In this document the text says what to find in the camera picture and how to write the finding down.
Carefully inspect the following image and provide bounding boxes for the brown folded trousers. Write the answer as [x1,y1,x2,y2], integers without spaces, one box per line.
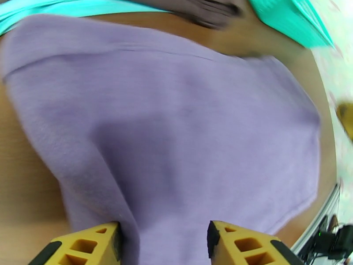
[121,0,243,29]

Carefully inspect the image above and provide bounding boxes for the teal folded trousers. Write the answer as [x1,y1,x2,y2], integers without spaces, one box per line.
[0,0,166,36]

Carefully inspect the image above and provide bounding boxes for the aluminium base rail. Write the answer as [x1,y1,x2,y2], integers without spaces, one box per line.
[291,184,342,258]

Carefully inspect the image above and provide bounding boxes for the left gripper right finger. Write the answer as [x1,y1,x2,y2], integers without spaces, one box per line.
[207,220,300,265]

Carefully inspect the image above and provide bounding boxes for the purple trousers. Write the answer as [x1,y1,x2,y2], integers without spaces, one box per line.
[1,14,322,265]

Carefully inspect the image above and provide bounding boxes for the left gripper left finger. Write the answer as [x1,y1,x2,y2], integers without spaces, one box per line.
[29,221,122,265]

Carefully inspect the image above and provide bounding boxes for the teal plastic basket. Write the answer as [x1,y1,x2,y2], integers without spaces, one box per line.
[247,0,336,49]

